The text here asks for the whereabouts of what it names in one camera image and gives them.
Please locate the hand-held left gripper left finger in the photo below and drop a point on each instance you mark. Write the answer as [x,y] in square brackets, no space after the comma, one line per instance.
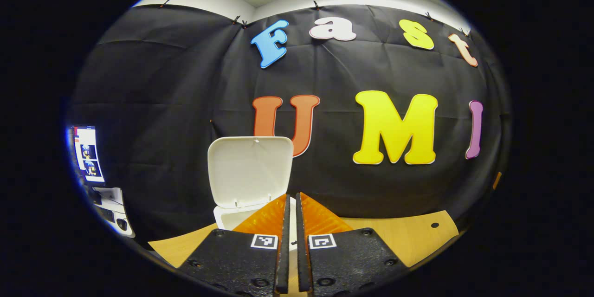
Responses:
[284,250]

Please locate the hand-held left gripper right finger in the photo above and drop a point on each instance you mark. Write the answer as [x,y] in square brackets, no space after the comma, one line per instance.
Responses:
[302,255]

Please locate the white desktop garbage bin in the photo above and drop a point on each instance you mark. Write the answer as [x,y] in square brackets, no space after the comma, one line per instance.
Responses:
[250,171]

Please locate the wooden desktop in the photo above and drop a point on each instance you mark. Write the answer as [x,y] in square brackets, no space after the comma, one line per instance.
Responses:
[417,236]

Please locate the black computer mouse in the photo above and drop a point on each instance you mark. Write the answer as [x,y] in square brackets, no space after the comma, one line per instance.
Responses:
[121,224]

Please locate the white side desk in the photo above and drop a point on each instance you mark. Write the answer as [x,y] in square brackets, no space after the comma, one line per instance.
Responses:
[114,195]

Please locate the black keyboard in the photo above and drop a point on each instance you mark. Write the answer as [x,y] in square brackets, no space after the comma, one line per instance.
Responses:
[106,215]

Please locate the black backdrop cloth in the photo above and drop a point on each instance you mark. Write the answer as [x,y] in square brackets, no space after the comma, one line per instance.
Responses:
[162,102]

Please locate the computer monitor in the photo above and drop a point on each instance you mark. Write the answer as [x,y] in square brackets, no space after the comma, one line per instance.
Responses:
[88,153]

